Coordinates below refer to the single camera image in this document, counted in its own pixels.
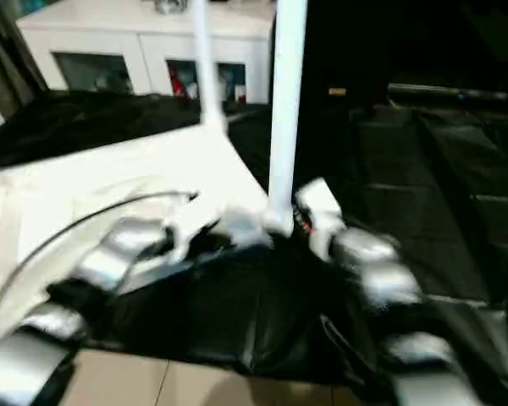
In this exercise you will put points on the red bottle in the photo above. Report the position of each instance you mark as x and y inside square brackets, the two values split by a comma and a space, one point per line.
[177, 82]

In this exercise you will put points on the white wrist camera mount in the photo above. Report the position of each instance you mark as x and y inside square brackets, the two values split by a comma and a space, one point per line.
[319, 203]
[186, 232]

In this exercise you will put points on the black cabinet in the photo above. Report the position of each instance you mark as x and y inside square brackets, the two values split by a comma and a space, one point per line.
[427, 42]

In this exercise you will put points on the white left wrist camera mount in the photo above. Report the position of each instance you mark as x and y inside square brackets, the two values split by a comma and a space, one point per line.
[186, 232]

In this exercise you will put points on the grey curtain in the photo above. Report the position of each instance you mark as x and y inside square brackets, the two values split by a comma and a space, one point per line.
[4, 55]

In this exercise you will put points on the white glass-door cabinet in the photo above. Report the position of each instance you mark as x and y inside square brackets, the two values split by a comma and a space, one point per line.
[131, 29]

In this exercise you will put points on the small white cup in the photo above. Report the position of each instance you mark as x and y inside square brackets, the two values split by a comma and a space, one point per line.
[240, 93]

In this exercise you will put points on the clear glass ornament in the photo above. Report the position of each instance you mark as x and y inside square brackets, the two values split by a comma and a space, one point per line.
[169, 5]

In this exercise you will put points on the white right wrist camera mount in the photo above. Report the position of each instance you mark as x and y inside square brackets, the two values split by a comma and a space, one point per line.
[319, 203]

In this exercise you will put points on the black work mat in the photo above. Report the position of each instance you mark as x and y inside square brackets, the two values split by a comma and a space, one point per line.
[279, 304]

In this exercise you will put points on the white plastic table top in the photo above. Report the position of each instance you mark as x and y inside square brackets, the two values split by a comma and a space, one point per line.
[110, 177]

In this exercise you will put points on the small gold label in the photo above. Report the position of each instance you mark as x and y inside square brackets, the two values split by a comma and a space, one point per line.
[337, 91]

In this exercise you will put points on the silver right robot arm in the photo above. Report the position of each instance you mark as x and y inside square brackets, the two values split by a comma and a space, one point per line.
[385, 275]

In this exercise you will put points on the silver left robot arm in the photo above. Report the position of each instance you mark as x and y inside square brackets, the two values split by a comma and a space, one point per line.
[89, 262]

